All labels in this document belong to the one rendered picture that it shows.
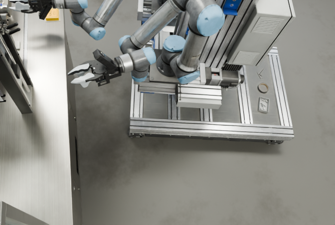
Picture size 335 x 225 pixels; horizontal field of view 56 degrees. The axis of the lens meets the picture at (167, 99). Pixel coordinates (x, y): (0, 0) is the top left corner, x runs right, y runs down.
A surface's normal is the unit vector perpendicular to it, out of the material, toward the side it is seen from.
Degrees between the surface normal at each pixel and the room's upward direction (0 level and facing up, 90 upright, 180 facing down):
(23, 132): 0
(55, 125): 0
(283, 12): 0
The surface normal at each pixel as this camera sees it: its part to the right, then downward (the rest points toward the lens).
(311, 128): 0.15, -0.44
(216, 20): 0.44, 0.78
